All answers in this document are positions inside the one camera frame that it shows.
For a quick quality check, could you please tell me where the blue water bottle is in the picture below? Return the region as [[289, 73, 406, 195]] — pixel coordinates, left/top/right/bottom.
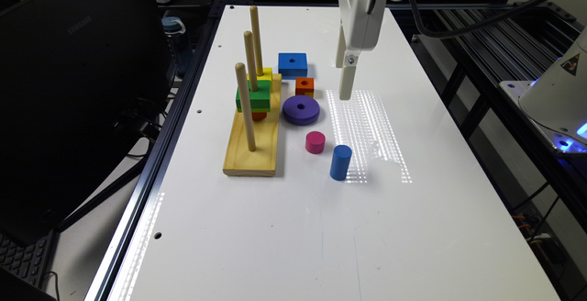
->
[[161, 17, 194, 78]]

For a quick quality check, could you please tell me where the pink short cylinder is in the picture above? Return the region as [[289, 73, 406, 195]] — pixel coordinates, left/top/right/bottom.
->
[[305, 131, 326, 154]]

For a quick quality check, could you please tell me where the red round block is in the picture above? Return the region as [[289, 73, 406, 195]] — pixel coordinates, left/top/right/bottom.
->
[[251, 112, 268, 121]]

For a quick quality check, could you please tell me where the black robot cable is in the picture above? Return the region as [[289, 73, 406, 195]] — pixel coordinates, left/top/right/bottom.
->
[[389, 0, 587, 40]]

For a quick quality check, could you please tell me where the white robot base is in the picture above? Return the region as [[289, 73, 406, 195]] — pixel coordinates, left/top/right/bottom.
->
[[500, 31, 586, 156]]

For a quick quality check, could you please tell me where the green square block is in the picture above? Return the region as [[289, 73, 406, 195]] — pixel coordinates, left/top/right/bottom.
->
[[249, 80, 271, 112]]

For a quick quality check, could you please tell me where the blue square block with hole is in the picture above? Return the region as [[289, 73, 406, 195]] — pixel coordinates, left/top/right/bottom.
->
[[278, 52, 308, 77]]

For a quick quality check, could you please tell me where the blue tall cylinder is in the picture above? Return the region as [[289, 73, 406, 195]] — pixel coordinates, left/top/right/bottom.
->
[[329, 145, 352, 181]]

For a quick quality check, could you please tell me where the black Samsung monitor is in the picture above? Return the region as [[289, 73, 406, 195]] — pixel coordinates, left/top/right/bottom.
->
[[1, 0, 172, 246]]

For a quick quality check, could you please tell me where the wooden peg base board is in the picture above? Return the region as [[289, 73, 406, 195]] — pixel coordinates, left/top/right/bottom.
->
[[223, 6, 282, 177]]

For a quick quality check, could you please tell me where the purple ring disc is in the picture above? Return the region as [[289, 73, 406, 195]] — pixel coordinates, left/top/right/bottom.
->
[[282, 95, 320, 126]]

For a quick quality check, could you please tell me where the yellow square block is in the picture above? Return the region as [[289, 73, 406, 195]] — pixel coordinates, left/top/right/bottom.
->
[[254, 67, 272, 82]]

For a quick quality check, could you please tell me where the black keyboard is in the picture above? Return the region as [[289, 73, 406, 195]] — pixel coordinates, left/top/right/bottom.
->
[[1, 231, 54, 287]]

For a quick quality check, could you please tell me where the orange small cube with hole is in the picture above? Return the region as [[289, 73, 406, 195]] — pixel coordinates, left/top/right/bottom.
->
[[295, 77, 315, 95]]

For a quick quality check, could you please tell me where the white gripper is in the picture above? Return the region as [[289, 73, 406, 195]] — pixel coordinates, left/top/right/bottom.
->
[[336, 0, 386, 100]]

